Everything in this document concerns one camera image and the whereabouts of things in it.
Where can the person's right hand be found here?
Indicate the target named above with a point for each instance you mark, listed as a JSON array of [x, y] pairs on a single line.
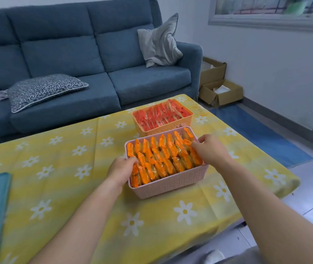
[[212, 151]]

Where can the group of red snack packets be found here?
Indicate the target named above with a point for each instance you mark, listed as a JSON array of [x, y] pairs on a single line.
[[162, 115]]

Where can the pile of orange cracker packets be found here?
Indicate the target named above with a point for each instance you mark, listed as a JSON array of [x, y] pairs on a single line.
[[164, 159]]

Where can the black white patterned cushion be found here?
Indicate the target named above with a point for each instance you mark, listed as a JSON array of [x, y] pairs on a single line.
[[46, 90]]

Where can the grey cushion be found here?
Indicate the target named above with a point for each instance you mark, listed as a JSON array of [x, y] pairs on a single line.
[[159, 43]]

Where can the yellow floral tablecloth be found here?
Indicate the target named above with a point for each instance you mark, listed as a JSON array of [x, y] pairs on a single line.
[[63, 211]]

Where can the orange plastic basket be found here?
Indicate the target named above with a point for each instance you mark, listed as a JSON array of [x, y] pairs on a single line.
[[159, 132]]

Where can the white packing paper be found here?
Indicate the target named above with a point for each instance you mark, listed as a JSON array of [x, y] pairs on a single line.
[[221, 89]]

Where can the person's left forearm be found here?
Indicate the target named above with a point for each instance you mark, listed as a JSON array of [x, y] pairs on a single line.
[[76, 230]]

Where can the blue fabric sofa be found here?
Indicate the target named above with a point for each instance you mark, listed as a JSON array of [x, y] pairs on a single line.
[[60, 54]]

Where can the grey trousers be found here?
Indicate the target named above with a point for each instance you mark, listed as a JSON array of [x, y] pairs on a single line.
[[244, 257]]

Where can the person's right forearm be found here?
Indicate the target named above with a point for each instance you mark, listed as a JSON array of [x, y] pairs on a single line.
[[269, 217]]

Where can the grey window frame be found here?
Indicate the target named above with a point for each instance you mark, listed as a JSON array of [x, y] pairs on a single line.
[[269, 23]]

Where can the pink plastic basket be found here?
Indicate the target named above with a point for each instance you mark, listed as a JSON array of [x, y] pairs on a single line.
[[170, 186]]

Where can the person's left hand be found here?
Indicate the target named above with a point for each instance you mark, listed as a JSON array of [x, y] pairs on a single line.
[[120, 171]]

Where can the low open cardboard box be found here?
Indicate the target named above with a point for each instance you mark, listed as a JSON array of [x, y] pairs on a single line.
[[232, 97]]

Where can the tall cardboard box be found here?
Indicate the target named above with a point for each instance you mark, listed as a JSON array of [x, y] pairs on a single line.
[[212, 74]]

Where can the blue rug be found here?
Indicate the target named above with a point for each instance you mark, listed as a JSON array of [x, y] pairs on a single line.
[[263, 137]]

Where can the white shoe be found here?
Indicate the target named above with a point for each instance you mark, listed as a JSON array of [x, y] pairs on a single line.
[[214, 257]]

